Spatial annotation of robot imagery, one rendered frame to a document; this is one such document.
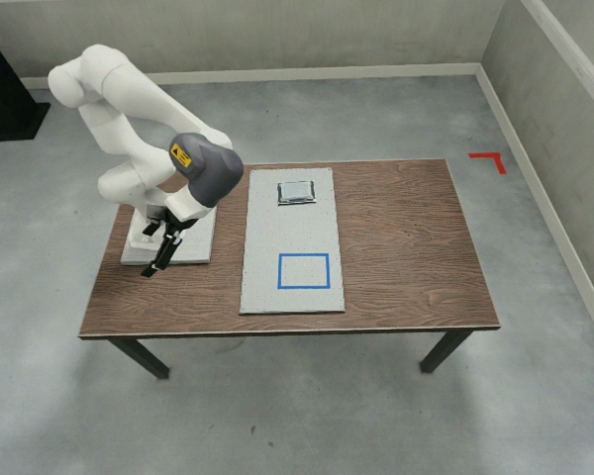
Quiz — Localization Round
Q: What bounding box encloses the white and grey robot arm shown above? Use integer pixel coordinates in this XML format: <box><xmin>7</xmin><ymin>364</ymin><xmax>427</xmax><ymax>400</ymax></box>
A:
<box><xmin>48</xmin><ymin>45</ymin><xmax>244</xmax><ymax>250</ymax></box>

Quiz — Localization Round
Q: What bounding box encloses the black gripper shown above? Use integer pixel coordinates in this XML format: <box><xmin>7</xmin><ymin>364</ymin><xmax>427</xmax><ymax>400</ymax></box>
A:
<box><xmin>141</xmin><ymin>206</ymin><xmax>199</xmax><ymax>278</ymax></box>

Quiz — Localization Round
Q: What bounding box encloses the blue tape outline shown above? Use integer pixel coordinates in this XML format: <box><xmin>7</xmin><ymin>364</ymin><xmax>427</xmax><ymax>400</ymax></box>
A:
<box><xmin>277</xmin><ymin>253</ymin><xmax>331</xmax><ymax>289</ymax></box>

